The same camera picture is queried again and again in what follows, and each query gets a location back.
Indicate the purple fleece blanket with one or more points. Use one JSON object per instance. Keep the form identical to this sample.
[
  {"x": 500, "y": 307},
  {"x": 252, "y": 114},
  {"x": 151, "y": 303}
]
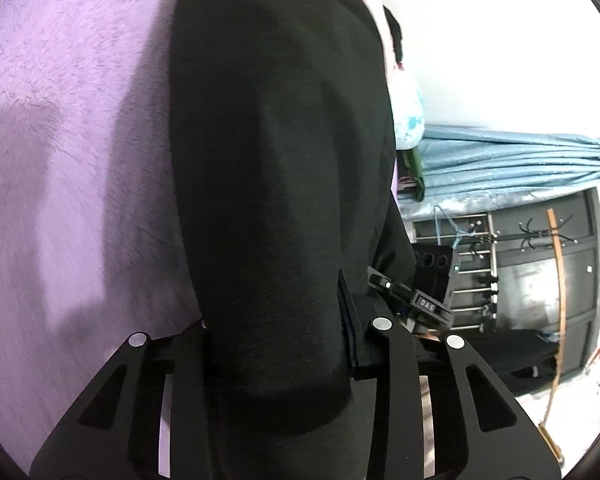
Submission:
[{"x": 80, "y": 160}]

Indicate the long wooden stick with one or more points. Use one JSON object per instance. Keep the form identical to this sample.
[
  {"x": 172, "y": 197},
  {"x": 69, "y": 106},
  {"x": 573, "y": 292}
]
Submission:
[{"x": 560, "y": 310}]

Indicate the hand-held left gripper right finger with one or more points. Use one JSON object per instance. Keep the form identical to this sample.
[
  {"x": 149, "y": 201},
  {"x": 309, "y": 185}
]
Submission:
[{"x": 361, "y": 350}]

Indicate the chrome wall hook rack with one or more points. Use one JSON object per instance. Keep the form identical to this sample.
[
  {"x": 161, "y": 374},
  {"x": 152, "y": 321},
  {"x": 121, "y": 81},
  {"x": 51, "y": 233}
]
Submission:
[{"x": 475, "y": 280}]

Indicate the black coat rack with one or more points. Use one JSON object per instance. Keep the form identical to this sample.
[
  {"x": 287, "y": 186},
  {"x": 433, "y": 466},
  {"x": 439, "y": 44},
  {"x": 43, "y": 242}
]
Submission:
[{"x": 540, "y": 232}]

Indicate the dark grey door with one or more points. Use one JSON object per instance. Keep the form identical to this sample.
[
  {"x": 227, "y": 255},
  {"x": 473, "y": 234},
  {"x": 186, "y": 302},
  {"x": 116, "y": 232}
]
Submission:
[{"x": 545, "y": 280}]

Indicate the green cloth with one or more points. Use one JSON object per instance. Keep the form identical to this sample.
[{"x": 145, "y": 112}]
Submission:
[{"x": 415, "y": 170}]

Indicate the light blue curtain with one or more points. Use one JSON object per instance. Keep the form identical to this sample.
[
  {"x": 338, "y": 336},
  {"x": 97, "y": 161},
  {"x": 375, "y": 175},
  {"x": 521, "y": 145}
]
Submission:
[{"x": 500, "y": 165}]

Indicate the blue clothes hanger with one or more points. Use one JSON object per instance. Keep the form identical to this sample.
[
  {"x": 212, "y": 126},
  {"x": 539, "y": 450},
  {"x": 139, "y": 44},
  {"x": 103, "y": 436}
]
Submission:
[{"x": 452, "y": 227}]

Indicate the small black cloth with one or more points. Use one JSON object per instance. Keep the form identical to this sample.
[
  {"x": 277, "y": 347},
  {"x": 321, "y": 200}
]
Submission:
[{"x": 394, "y": 35}]

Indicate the large black garment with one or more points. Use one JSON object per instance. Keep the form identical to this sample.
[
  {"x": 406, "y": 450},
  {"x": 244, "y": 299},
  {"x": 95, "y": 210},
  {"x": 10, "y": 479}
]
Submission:
[{"x": 280, "y": 185}]

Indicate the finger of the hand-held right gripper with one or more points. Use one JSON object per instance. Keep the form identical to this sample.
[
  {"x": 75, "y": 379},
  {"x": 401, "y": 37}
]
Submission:
[{"x": 387, "y": 285}]

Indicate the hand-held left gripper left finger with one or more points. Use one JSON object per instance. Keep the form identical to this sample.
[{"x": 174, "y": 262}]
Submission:
[{"x": 187, "y": 360}]

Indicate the pink and blue printed quilt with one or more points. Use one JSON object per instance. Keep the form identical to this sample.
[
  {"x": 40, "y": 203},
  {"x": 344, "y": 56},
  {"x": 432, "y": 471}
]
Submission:
[{"x": 405, "y": 105}]

